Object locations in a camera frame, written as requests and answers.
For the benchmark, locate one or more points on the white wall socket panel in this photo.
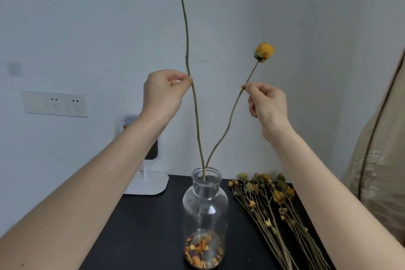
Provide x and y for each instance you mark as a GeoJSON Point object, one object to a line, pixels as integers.
{"type": "Point", "coordinates": [34, 103]}

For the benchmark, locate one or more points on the beige embroidered curtain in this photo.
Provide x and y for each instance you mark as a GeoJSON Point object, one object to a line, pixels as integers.
{"type": "Point", "coordinates": [386, 168]}

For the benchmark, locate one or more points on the pile of dried orange petals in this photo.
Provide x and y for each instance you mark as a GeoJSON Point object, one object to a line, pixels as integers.
{"type": "Point", "coordinates": [202, 247]}

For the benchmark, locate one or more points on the person's left forearm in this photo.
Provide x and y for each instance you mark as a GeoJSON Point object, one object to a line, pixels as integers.
{"type": "Point", "coordinates": [79, 200]}

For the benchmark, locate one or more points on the person's left hand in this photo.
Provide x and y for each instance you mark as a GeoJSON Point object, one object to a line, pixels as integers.
{"type": "Point", "coordinates": [161, 95]}

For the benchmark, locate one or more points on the clear glass vase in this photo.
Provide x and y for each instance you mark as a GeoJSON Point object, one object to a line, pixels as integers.
{"type": "Point", "coordinates": [218, 209]}

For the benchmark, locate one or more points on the person's right hand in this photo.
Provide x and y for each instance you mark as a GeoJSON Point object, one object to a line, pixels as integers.
{"type": "Point", "coordinates": [270, 108]}

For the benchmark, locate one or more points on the black table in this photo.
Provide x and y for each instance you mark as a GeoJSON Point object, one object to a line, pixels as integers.
{"type": "Point", "coordinates": [142, 231]}

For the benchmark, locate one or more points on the person's right forearm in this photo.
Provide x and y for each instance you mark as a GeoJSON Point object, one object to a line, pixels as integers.
{"type": "Point", "coordinates": [332, 203]}

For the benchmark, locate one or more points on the white standing mirror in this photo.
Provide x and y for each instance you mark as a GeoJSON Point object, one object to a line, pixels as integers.
{"type": "Point", "coordinates": [148, 187]}

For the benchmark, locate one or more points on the round yellow dried flower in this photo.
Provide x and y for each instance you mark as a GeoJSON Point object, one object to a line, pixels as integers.
{"type": "Point", "coordinates": [265, 51]}

